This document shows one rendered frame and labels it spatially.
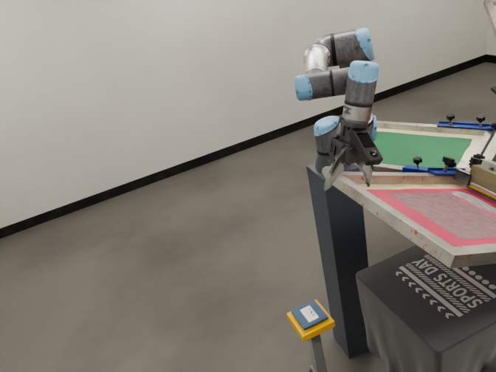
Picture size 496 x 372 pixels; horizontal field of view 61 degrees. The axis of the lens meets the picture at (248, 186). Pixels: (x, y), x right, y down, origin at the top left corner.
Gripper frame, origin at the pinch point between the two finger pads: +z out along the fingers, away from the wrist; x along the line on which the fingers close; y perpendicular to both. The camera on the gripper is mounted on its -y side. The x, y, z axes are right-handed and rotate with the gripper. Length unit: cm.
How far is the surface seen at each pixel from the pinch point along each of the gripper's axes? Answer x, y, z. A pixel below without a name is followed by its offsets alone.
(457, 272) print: -56, 1, 39
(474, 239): -34.1, -17.3, 11.6
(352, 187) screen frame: -12.3, 14.1, 6.3
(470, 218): -46.9, -4.8, 12.7
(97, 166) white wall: 53, 380, 128
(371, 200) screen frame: -12.3, 3.8, 6.2
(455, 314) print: -42, -13, 44
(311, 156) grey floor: -172, 298, 103
